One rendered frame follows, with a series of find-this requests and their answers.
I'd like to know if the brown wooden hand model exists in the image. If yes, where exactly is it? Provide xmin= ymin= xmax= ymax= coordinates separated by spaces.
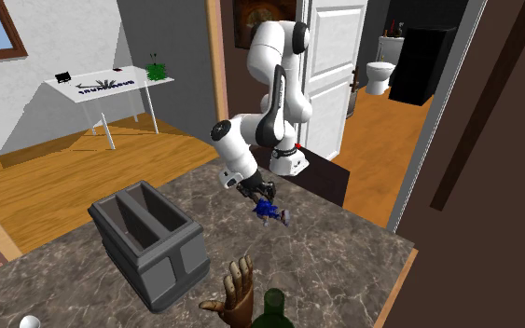
xmin=199 ymin=254 xmax=256 ymax=328

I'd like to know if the blue hedgehog figure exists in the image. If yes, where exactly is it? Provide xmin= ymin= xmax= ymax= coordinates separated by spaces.
xmin=252 ymin=195 xmax=291 ymax=227

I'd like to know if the grey toaster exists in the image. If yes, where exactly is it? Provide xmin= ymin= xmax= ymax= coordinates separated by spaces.
xmin=87 ymin=180 xmax=212 ymax=315

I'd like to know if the dark wall picture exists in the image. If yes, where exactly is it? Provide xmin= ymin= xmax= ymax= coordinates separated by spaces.
xmin=232 ymin=0 xmax=298 ymax=50

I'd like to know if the green glass bottle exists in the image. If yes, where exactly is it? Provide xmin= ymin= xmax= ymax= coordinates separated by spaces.
xmin=251 ymin=287 xmax=296 ymax=328

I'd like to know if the dark robot stand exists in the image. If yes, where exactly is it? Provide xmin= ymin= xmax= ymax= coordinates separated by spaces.
xmin=249 ymin=143 xmax=352 ymax=208

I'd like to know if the white panelled door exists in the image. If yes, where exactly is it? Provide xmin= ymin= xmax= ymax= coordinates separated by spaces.
xmin=298 ymin=0 xmax=369 ymax=162

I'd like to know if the white table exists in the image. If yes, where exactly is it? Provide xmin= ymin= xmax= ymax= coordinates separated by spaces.
xmin=43 ymin=53 xmax=175 ymax=151

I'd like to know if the black cabinet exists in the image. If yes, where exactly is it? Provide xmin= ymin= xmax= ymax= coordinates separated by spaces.
xmin=388 ymin=25 xmax=458 ymax=107

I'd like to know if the white toilet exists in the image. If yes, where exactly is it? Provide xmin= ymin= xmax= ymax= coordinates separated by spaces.
xmin=364 ymin=20 xmax=406 ymax=97

